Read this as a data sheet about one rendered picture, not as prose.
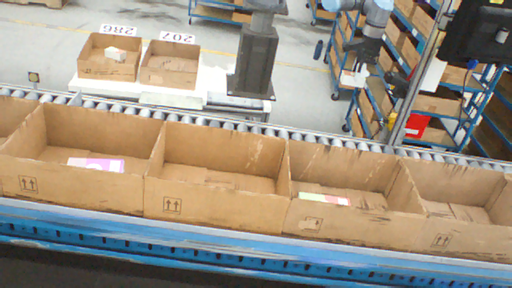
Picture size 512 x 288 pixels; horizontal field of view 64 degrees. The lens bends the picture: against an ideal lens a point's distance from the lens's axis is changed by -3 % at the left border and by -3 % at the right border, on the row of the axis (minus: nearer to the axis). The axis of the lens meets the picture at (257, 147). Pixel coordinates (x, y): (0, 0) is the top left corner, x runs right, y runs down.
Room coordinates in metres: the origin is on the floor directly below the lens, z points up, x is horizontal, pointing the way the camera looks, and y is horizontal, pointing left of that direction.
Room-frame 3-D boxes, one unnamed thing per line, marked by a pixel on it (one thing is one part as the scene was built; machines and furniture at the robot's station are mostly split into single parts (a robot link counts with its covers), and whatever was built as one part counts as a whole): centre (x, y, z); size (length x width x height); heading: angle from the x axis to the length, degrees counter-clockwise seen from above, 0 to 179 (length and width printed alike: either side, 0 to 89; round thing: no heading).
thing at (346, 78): (1.80, -0.35, 1.04); 0.10 x 0.06 x 0.05; 95
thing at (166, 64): (2.08, 0.54, 0.80); 0.38 x 0.28 x 0.10; 10
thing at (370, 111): (2.98, -0.89, 0.39); 0.40 x 0.30 x 0.10; 6
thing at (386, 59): (2.96, -0.88, 0.79); 0.40 x 0.30 x 0.10; 7
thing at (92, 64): (2.02, 0.86, 0.80); 0.38 x 0.28 x 0.10; 14
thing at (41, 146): (0.96, 0.48, 0.96); 0.39 x 0.29 x 0.17; 96
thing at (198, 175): (1.00, 0.09, 0.96); 0.39 x 0.29 x 0.17; 96
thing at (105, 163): (0.93, 0.45, 0.92); 0.16 x 0.11 x 0.07; 107
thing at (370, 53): (1.80, -0.38, 1.19); 0.09 x 0.08 x 0.12; 95
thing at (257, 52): (2.09, 0.11, 0.91); 0.26 x 0.26 x 0.33; 11
